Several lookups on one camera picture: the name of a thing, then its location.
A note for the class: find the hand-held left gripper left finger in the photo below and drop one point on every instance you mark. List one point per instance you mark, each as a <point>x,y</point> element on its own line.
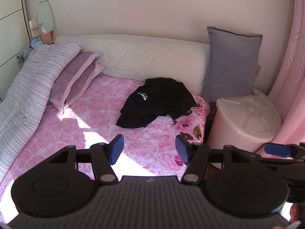
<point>116,149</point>

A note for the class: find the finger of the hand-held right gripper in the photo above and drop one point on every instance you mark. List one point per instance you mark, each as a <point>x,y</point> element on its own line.
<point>276,149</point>

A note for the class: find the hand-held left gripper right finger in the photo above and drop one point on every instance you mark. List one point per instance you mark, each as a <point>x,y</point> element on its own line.
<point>182,150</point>

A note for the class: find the white quilted headboard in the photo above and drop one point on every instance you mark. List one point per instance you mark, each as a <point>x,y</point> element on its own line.
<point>143,57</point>

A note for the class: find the black garment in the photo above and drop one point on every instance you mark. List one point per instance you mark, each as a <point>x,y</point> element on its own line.
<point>157,100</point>

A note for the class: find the oval mirror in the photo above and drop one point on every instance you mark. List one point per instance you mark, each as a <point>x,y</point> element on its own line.
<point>45,16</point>

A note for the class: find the grey cloth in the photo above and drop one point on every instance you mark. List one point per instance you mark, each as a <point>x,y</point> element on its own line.
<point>23,54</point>

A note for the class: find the striped quilt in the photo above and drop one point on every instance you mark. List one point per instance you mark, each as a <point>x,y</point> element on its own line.
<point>31,88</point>

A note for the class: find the white wardrobe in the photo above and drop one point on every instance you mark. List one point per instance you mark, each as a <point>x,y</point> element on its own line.
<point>9,28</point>

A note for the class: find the folded pink blanket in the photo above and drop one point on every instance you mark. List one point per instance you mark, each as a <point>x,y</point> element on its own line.
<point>76,69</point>

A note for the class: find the purple pillow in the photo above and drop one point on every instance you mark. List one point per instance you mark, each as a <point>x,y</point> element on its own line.
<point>71,93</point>

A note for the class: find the grey pillow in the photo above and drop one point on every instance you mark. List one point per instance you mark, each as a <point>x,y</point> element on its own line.
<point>231,64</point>

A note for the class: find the pink floral blanket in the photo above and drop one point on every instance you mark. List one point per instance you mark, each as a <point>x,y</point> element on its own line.
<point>107,114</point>

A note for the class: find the pink curtain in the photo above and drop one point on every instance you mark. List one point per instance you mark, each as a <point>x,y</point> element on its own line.
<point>290,76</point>

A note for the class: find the pink box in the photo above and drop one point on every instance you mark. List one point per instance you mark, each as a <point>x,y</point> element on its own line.
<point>46,37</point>

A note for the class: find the beige wall socket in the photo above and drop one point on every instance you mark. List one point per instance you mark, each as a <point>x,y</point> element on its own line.
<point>258,70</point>

